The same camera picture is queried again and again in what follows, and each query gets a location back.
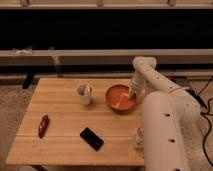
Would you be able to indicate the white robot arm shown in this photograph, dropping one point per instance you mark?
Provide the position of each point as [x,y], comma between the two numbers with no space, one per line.
[163,112]

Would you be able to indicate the grey horizontal rail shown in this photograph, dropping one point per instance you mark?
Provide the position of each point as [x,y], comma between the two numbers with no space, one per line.
[102,57]

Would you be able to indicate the black smartphone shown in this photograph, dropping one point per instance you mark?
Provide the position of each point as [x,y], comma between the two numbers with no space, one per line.
[91,138]

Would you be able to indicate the white paper cup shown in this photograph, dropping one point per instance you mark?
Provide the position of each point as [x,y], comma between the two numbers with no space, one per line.
[84,92]

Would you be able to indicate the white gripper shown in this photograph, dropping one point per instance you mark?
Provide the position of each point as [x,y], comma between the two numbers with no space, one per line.
[137,85]

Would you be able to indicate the orange ceramic bowl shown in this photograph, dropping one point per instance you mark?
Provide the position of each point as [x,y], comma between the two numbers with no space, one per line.
[117,98]

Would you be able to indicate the clear glass at table edge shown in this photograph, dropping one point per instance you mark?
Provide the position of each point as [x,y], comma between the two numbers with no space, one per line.
[138,139]

